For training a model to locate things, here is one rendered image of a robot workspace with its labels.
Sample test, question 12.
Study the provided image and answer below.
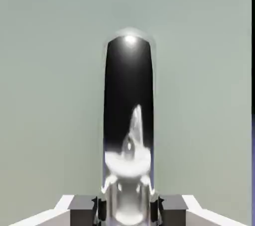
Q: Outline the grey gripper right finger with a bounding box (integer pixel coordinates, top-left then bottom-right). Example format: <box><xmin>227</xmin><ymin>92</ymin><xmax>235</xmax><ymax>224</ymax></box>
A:
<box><xmin>150</xmin><ymin>194</ymin><xmax>248</xmax><ymax>226</ymax></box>

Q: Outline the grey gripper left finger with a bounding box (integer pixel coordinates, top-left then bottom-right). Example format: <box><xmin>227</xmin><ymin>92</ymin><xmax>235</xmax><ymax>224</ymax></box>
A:
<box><xmin>7</xmin><ymin>194</ymin><xmax>107</xmax><ymax>226</ymax></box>

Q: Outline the pale green cabinet door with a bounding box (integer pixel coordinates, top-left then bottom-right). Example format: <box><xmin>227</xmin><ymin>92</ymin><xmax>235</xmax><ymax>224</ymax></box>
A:
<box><xmin>0</xmin><ymin>0</ymin><xmax>253</xmax><ymax>226</ymax></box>

